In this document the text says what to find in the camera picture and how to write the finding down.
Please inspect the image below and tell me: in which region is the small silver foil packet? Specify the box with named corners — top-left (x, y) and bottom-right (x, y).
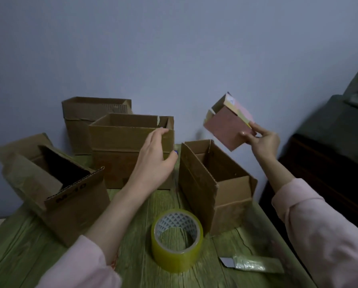
top-left (219, 254), bottom-right (285, 274)

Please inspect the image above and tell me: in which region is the person's right hand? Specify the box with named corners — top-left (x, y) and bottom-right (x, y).
top-left (240, 122), bottom-right (281, 162)

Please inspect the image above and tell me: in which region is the wide cardboard box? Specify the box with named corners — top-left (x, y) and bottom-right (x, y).
top-left (89, 113), bottom-right (175, 190)

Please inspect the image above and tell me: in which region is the open cardboard box with creased side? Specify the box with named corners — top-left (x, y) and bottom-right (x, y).
top-left (62, 96), bottom-right (133, 155)

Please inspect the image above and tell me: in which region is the person's left hand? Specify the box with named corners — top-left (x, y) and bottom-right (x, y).
top-left (127, 127), bottom-right (179, 191)

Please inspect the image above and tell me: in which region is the person's right forearm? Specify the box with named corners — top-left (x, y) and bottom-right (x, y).
top-left (256, 153), bottom-right (358, 288)

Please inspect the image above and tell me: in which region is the dark wooden furniture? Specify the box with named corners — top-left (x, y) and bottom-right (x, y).
top-left (258, 133), bottom-right (358, 279)

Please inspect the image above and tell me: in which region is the small pink cardboard box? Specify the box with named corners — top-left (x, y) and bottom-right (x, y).
top-left (203, 92), bottom-right (257, 152)

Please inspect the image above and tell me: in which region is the grey-green cloth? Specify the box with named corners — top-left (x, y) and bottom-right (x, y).
top-left (295, 59), bottom-right (358, 171)

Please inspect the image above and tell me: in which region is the tall narrow open cardboard box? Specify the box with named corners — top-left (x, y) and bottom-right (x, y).
top-left (178, 139), bottom-right (258, 237)

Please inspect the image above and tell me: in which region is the person's left forearm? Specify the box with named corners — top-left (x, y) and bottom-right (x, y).
top-left (36, 181), bottom-right (165, 288)

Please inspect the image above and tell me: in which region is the yellowish clear packing tape roll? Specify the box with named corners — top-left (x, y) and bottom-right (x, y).
top-left (151, 209), bottom-right (204, 273)

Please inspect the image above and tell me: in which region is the cardboard box with printed flap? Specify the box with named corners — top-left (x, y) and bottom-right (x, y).
top-left (0, 133), bottom-right (111, 247)

